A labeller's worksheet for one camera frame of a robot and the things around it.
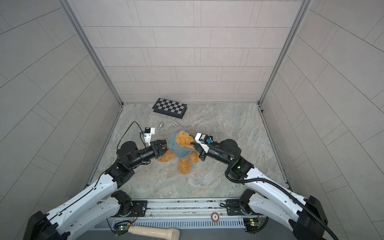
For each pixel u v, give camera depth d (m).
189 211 0.71
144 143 0.65
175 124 1.03
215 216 0.69
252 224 0.68
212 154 0.58
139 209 0.70
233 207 0.71
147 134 0.66
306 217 0.38
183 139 0.61
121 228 0.65
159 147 0.62
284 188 0.45
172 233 0.62
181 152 0.64
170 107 1.09
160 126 1.02
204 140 0.52
